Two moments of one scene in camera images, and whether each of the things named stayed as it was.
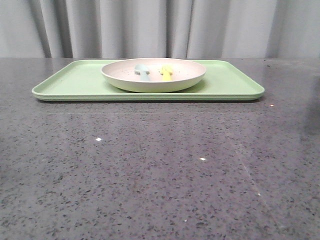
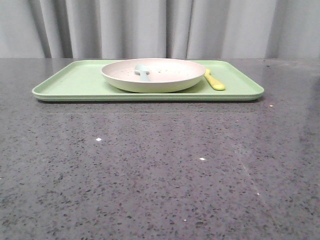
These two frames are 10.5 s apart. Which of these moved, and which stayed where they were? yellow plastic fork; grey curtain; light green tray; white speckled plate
Moved: yellow plastic fork
Stayed: grey curtain; white speckled plate; light green tray
